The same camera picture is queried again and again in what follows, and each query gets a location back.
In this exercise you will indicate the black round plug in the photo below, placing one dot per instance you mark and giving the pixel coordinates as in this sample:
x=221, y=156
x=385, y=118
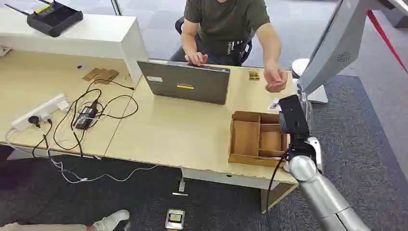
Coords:
x=33, y=120

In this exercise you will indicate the silver floor socket box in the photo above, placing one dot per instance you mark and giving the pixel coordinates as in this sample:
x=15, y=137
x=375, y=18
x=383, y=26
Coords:
x=175, y=219

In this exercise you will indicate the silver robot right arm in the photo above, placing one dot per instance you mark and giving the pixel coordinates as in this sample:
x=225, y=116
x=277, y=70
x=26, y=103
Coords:
x=322, y=194

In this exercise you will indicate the black router with antennas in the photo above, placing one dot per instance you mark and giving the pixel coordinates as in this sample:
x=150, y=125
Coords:
x=54, y=18

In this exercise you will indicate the white power strip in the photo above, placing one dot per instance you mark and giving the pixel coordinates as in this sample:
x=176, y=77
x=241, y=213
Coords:
x=39, y=111

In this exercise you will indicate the small wooden card holder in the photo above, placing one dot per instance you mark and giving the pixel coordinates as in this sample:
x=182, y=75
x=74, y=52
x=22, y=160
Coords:
x=254, y=75

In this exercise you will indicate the black power adapter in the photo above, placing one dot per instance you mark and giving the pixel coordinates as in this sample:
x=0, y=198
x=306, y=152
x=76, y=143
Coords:
x=85, y=117

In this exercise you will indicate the person's right hand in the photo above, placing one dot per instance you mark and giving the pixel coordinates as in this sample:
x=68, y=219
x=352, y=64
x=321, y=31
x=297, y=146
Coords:
x=196, y=58

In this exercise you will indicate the white monitor stand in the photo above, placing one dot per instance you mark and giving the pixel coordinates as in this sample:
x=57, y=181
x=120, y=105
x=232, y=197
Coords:
x=317, y=94

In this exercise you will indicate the grey laptop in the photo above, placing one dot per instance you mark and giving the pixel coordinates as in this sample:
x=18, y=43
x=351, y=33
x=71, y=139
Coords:
x=188, y=83

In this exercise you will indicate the person's left hand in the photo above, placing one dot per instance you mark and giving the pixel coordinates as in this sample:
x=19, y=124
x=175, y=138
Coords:
x=276, y=80

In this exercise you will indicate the brown cardboard piece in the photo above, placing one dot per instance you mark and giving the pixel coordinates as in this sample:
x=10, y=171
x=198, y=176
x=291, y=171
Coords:
x=101, y=75

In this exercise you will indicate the grey monitor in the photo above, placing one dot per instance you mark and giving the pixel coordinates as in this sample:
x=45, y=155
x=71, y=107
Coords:
x=334, y=47

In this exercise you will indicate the person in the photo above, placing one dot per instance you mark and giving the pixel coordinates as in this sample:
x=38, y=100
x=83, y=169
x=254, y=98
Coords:
x=224, y=27

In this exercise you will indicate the person's hand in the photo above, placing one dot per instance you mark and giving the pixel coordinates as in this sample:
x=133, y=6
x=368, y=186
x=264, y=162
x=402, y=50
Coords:
x=276, y=80
x=196, y=58

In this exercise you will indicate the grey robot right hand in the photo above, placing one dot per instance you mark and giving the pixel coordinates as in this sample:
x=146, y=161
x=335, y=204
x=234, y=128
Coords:
x=292, y=114

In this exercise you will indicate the grey furniture corner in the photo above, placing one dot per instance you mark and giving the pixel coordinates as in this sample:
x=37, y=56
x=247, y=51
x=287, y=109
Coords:
x=395, y=11

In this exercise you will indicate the white card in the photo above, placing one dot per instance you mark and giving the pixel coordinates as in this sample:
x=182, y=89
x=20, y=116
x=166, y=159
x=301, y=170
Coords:
x=274, y=105

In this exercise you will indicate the white shoe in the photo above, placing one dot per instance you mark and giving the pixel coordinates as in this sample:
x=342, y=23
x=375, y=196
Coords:
x=111, y=220

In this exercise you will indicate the white desk shelf unit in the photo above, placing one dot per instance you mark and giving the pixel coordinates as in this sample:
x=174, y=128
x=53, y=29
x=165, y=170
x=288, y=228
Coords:
x=95, y=35

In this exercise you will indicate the wooden compartment box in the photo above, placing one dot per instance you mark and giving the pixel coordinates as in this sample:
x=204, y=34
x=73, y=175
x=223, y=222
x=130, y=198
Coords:
x=247, y=138

